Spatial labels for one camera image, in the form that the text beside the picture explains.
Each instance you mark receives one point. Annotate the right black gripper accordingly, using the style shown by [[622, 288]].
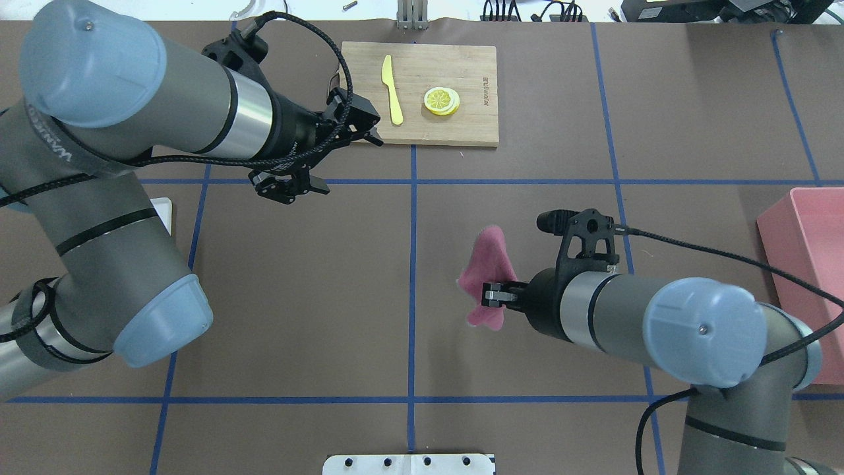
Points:
[[544, 296]]

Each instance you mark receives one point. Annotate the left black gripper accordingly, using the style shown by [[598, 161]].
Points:
[[295, 127]]

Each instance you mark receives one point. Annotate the pink cloth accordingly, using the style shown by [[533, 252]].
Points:
[[488, 263]]

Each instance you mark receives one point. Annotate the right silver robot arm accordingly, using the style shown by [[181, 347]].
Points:
[[708, 334]]

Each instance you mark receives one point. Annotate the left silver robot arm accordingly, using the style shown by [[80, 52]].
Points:
[[103, 96]]

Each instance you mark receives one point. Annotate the yellow plastic knife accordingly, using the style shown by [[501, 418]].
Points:
[[395, 110]]

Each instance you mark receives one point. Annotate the wooden cutting board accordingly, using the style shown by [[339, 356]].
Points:
[[472, 71]]

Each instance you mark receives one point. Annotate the yellow lemon slices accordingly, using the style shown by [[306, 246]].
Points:
[[442, 101]]

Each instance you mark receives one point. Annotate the white rectangular tray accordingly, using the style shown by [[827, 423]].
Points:
[[165, 210]]

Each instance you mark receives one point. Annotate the pink plastic bin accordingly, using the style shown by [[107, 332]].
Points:
[[802, 234]]

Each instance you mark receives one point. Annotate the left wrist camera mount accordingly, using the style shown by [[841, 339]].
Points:
[[238, 53]]

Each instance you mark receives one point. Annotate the aluminium frame post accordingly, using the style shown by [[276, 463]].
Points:
[[413, 15]]

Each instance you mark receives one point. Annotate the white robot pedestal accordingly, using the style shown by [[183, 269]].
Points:
[[438, 463]]

